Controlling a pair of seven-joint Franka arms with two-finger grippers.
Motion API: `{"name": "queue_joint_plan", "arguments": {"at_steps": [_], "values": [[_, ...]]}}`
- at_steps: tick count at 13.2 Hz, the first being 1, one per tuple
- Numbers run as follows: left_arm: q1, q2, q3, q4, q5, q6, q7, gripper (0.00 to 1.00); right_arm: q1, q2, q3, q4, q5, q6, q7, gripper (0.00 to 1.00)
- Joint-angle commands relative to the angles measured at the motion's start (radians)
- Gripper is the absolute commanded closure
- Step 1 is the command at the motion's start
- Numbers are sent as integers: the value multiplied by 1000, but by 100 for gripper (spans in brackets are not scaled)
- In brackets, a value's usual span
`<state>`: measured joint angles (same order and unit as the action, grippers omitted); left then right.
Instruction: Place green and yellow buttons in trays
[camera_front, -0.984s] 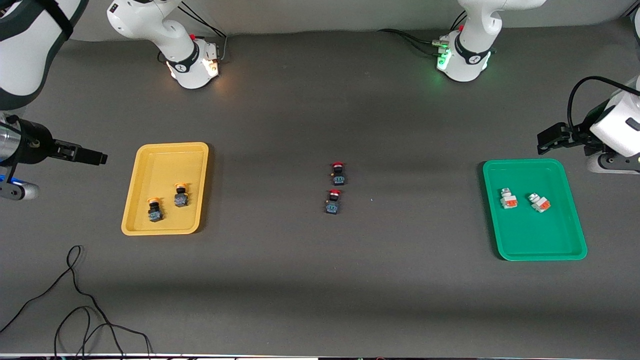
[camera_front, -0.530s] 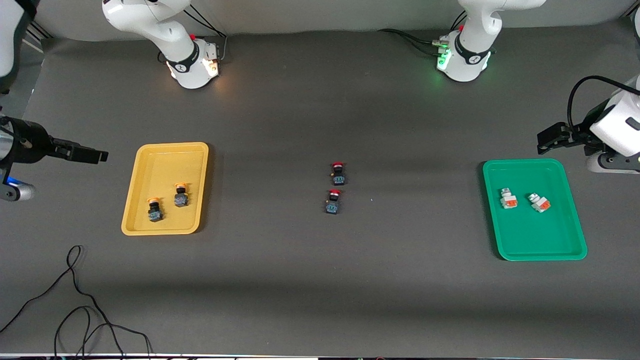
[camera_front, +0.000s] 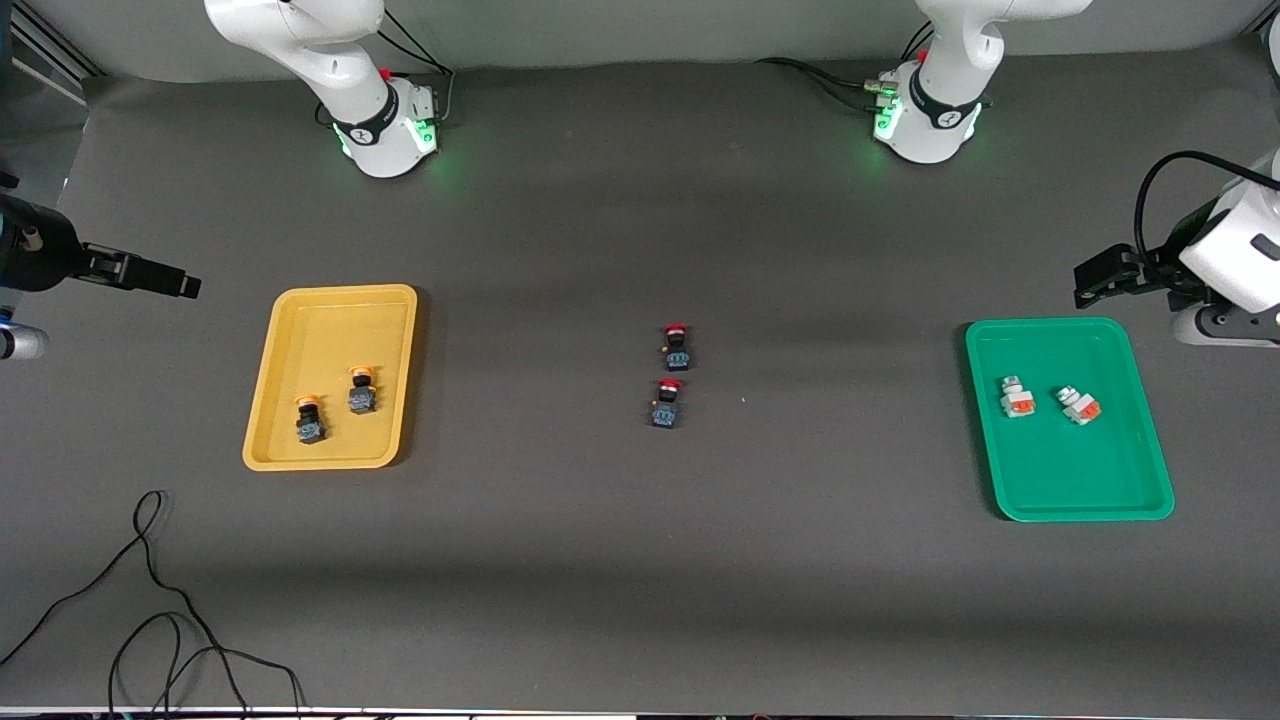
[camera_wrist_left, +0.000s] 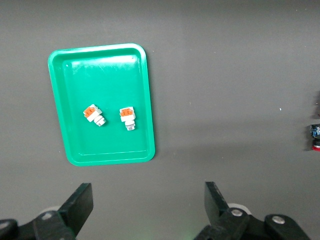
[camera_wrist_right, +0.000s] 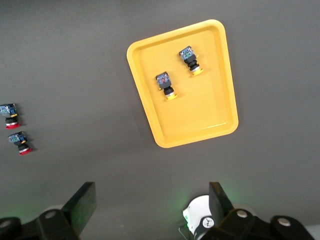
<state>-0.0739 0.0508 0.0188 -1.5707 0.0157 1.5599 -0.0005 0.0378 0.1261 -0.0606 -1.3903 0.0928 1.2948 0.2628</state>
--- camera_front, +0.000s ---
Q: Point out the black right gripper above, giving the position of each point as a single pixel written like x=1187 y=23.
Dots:
x=45 y=255

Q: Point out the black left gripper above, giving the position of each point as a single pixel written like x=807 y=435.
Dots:
x=1150 y=269

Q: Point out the white orange button switch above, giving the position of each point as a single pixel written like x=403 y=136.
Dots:
x=1018 y=402
x=1080 y=407

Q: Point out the yellow push button switch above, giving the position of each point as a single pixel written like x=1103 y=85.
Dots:
x=361 y=400
x=311 y=430

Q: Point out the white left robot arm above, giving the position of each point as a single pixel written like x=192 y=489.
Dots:
x=940 y=110

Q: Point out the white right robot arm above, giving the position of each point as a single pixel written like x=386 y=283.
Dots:
x=330 y=60

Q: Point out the yellow plastic tray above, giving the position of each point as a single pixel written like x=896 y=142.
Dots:
x=330 y=325

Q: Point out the green plastic tray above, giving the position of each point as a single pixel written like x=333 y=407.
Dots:
x=1080 y=470

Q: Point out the dark grey table mat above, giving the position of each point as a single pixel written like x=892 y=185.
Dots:
x=640 y=580

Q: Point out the aluminium frame rail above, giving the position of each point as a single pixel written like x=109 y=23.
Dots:
x=60 y=45

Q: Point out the red push button switch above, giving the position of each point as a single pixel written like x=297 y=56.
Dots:
x=678 y=358
x=665 y=415

